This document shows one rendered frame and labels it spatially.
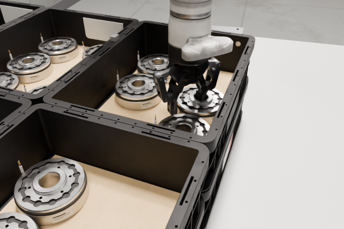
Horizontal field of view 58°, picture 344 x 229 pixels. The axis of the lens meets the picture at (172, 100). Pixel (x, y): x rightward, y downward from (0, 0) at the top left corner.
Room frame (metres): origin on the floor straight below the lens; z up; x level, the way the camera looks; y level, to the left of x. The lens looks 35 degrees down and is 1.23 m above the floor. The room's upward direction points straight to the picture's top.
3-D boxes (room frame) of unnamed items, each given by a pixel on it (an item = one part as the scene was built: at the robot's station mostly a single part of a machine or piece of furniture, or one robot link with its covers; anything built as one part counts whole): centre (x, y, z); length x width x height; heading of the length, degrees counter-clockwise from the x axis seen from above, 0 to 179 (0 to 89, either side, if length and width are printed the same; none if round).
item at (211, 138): (0.56, 0.01, 0.92); 0.40 x 0.30 x 0.02; 159
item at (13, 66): (0.69, 0.36, 0.86); 0.10 x 0.10 x 0.01
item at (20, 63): (0.69, 0.36, 0.86); 0.05 x 0.05 x 0.01
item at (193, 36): (0.50, -0.04, 1.03); 0.11 x 0.09 x 0.06; 27
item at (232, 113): (0.56, 0.01, 0.87); 0.40 x 0.30 x 0.11; 159
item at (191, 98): (0.53, -0.06, 0.86); 0.05 x 0.05 x 0.01
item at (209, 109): (0.53, -0.06, 0.86); 0.10 x 0.10 x 0.01
